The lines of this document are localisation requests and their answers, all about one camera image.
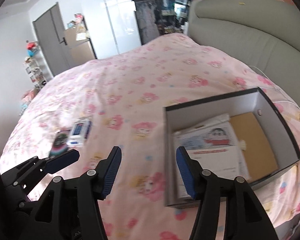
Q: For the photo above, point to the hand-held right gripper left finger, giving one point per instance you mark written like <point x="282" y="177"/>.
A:
<point x="112" y="172"/>

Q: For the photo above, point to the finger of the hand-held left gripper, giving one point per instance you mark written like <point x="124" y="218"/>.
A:
<point x="62" y="159"/>
<point x="21" y="201"/>

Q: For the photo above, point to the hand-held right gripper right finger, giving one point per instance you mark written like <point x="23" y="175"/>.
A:
<point x="186" y="173"/>

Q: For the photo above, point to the black book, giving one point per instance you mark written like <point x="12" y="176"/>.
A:
<point x="60" y="143"/>

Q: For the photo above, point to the cartoon picture pack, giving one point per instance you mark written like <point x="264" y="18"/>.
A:
<point x="215" y="140"/>

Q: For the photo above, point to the black cardboard box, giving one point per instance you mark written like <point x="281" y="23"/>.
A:
<point x="272" y="120"/>

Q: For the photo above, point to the white wet wipes pack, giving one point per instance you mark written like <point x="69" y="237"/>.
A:
<point x="78" y="130"/>

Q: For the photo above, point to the small white trinket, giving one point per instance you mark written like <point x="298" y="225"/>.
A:
<point x="242" y="145"/>

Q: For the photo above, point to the teal patterned box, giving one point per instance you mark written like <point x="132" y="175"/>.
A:
<point x="24" y="106"/>

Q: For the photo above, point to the pink bag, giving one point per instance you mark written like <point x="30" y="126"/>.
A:
<point x="29" y="94"/>

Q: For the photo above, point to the brown cardboard sheet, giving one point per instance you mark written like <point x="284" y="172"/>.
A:
<point x="257" y="142"/>

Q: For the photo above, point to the pink printed blanket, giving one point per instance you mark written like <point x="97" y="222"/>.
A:
<point x="140" y="92"/>

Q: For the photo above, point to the white shelf rack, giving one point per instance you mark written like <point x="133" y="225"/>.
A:
<point x="35" y="72"/>

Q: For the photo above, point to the gold fridge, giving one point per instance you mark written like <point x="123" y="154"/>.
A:
<point x="80" y="51"/>

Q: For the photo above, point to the red plush toy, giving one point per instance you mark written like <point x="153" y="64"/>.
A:
<point x="32" y="47"/>

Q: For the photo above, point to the grey door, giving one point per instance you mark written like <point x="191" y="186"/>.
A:
<point x="50" y="35"/>

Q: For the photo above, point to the pink plush toy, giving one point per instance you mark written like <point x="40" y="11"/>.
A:
<point x="78" y="18"/>

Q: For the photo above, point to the grey padded bed headboard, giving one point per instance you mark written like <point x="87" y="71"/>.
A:
<point x="240" y="35"/>

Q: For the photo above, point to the glossy white wardrobe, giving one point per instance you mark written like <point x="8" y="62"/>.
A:
<point x="110" y="17"/>

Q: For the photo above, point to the dark glass-door wardrobe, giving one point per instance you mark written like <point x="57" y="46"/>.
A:
<point x="147" y="17"/>

